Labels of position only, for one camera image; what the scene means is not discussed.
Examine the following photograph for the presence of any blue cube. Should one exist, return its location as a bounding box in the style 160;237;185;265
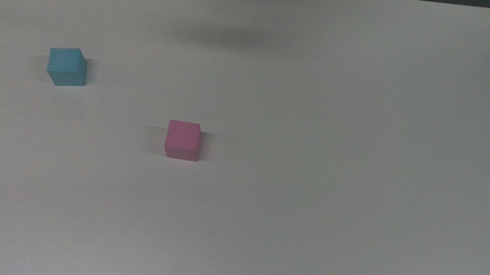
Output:
45;44;90;90

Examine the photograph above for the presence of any pink cube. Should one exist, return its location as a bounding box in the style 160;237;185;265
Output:
162;119;204;162

